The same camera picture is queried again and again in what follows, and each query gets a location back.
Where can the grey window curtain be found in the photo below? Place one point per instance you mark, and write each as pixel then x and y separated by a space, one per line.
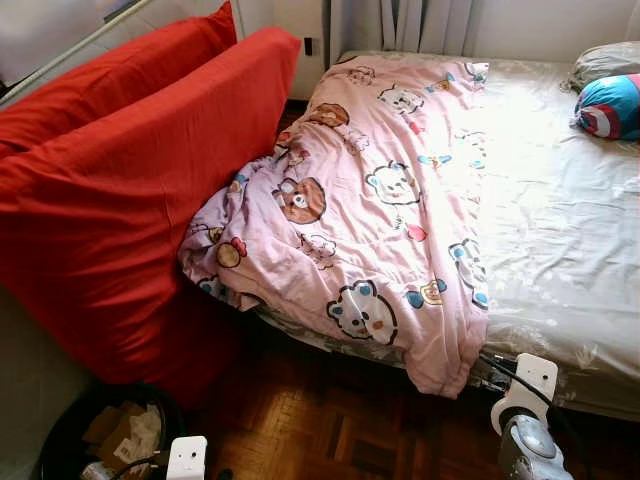
pixel 410 25

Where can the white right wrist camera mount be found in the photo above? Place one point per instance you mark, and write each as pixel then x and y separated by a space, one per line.
pixel 535 375

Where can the pink cartoon print blanket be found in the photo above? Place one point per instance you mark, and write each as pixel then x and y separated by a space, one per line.
pixel 360 220

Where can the white printed paper scrap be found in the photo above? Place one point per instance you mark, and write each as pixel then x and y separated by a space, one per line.
pixel 145 435

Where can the white metal framed panel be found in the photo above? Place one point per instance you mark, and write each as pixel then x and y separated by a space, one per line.
pixel 40 35

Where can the grey floral head pillow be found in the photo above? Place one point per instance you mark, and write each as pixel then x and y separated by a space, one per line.
pixel 610 60

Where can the red white blue shield bolster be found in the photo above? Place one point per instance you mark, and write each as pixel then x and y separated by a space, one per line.
pixel 612 108

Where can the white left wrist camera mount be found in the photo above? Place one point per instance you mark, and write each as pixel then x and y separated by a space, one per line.
pixel 187 460

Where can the brown cardboard scrap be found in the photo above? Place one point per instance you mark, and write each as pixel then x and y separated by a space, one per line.
pixel 105 430

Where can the bed with grey floral sheet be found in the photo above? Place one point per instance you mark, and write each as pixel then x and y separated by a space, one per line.
pixel 560 250

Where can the black round trash bin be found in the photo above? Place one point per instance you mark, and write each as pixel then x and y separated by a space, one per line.
pixel 60 440

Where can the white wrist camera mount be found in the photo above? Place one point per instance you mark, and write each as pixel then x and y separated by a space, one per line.
pixel 535 375
pixel 187 460

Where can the clear plastic bottle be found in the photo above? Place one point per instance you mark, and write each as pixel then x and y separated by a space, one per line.
pixel 95 471

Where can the red fabric mattress cushion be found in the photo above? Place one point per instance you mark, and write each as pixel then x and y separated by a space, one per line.
pixel 110 75
pixel 130 200

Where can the dark wall outlet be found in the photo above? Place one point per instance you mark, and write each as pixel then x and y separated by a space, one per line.
pixel 308 46

